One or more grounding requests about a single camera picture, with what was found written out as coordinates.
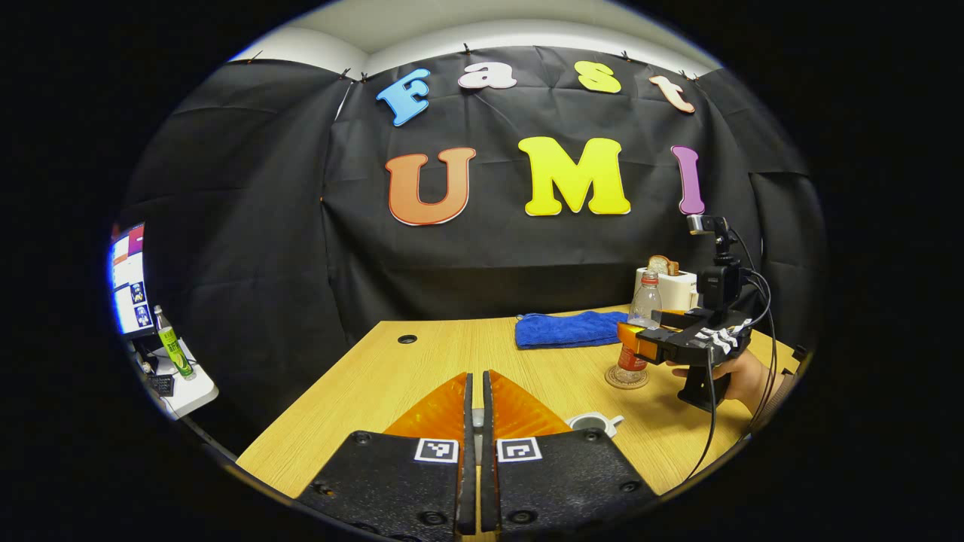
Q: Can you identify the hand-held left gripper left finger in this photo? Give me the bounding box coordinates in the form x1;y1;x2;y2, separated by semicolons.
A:
296;371;477;540

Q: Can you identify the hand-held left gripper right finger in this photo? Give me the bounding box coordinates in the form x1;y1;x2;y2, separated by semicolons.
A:
480;369;661;538

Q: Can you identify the round cork coaster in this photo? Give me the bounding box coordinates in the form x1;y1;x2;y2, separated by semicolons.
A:
605;364;650;390

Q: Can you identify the clear plastic water bottle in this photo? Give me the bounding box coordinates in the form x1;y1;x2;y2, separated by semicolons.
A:
618;271;664;383

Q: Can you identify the white floral teacup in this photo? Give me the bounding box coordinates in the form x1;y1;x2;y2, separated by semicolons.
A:
566;412;626;440

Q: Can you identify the green spray bottle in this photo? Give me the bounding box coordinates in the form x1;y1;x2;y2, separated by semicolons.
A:
153;305;197;381

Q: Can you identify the white toaster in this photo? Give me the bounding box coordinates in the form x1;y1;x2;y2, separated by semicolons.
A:
634;267;700;311

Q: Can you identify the blue towel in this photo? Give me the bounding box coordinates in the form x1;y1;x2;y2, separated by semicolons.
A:
515;310;632;350

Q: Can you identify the white side table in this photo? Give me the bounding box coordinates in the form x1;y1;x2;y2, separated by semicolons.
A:
139;339;221;421

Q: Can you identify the black backdrop cloth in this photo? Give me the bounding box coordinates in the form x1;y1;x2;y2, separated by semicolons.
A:
113;45;825;452

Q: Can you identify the computer monitor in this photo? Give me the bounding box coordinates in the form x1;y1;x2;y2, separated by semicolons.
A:
109;222;157;338

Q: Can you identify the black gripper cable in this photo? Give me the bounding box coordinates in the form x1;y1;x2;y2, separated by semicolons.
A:
682;346;720;486
731;226;780;430

